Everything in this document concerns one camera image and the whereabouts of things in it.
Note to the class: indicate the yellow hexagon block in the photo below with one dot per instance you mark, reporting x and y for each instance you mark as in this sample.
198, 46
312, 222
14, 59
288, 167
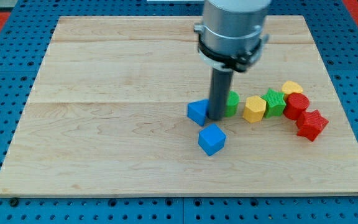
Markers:
254, 109

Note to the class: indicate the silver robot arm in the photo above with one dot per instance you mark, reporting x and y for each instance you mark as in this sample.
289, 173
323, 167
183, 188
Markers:
230, 33

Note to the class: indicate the wooden board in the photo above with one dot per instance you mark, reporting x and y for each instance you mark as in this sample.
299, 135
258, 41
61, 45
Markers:
106, 117

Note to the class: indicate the blue triangle block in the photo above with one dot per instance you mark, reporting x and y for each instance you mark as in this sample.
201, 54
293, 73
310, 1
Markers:
197, 111

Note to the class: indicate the blue cube block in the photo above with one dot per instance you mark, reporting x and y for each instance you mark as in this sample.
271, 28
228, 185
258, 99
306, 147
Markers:
211, 139

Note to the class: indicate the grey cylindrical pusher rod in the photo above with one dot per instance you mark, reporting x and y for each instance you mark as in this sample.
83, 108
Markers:
218, 93

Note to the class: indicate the green cylinder block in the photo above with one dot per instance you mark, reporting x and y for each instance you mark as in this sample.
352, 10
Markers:
231, 104

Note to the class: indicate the green star block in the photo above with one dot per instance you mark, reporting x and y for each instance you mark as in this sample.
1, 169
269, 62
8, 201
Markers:
275, 103

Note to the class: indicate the yellow heart block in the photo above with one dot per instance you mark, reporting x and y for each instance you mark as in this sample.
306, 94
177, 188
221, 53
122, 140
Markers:
290, 87

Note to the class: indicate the red cylinder block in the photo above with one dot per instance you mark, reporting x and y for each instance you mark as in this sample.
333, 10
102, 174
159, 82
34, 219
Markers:
296, 104

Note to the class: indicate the red star block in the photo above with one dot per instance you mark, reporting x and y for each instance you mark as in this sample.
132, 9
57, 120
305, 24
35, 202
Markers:
311, 124

